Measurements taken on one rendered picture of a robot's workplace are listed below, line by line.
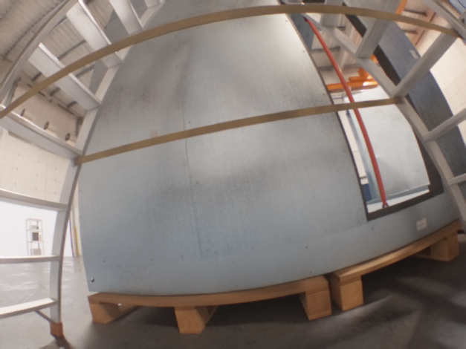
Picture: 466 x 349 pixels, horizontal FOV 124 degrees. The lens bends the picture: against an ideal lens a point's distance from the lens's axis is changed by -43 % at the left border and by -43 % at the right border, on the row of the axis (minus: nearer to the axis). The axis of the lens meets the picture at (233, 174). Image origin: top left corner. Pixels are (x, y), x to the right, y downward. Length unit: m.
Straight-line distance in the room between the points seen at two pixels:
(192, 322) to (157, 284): 0.28
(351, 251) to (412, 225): 0.38
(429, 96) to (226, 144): 1.38
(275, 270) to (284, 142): 0.60
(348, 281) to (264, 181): 0.59
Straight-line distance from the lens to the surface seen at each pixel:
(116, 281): 1.32
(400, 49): 1.82
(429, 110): 1.59
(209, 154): 1.06
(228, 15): 0.39
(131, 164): 1.26
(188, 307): 1.01
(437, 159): 1.06
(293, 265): 1.00
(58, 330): 1.25
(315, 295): 0.95
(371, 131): 5.59
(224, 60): 1.37
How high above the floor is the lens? 0.46
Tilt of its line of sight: 15 degrees up
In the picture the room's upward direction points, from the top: 10 degrees counter-clockwise
